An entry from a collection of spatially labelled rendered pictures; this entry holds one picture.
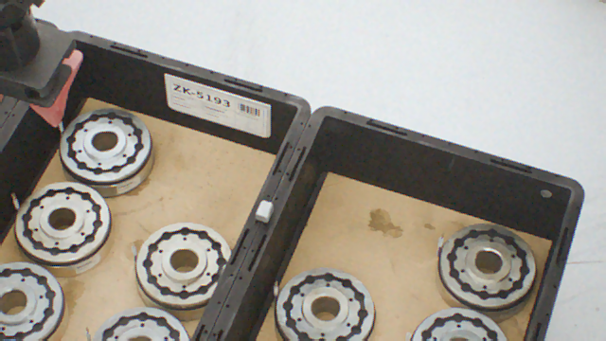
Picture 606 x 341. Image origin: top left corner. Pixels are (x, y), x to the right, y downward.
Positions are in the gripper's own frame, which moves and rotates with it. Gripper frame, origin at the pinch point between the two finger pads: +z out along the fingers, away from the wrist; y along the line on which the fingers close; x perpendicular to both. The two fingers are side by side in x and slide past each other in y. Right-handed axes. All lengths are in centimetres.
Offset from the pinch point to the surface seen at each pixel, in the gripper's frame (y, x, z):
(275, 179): 21.3, 8.5, 13.7
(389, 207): 32.2, 15.5, 24.0
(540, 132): 45, 41, 38
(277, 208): 22.9, 5.3, 13.6
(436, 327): 41.5, 1.4, 20.4
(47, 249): 0.3, -4.1, 20.2
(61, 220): -0.7, 0.6, 22.1
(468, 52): 33, 51, 38
